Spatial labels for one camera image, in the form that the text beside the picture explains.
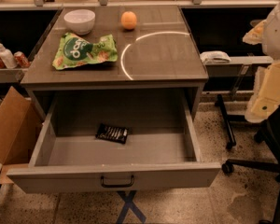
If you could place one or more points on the black rxbar chocolate bar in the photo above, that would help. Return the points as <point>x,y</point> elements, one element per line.
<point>112,133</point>

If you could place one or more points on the grey side shelf left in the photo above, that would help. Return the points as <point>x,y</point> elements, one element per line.
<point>12,75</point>

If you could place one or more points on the brown cardboard box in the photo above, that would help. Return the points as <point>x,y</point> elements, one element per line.
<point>20,125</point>

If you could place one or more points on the black drawer handle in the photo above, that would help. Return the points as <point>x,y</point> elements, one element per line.
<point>117,183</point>

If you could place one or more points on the white bowl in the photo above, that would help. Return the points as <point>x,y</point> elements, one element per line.
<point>80,21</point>

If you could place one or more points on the green chip bag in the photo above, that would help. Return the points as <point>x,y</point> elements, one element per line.
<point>75,51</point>

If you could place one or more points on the grey open top drawer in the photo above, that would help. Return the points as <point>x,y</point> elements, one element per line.
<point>161,150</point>

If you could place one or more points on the orange fruit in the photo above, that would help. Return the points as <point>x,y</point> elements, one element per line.
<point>128,20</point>

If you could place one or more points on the grey side shelf right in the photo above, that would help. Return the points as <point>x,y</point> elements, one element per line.
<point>237,66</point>

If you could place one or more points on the white pump bottle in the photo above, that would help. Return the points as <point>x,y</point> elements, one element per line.
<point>7,57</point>

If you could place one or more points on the grey cabinet with counter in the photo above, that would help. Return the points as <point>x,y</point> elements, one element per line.
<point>129,47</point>

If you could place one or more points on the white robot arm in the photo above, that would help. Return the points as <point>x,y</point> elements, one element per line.
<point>271,34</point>

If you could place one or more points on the folded white cloth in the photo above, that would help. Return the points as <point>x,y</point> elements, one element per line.
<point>215,57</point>

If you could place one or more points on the grey side shelf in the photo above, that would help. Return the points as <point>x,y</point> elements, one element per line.
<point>12,75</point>
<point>237,66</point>

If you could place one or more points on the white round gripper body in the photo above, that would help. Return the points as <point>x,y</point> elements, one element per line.
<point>277,32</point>

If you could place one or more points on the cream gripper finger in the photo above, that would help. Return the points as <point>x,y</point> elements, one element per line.
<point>254,36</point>

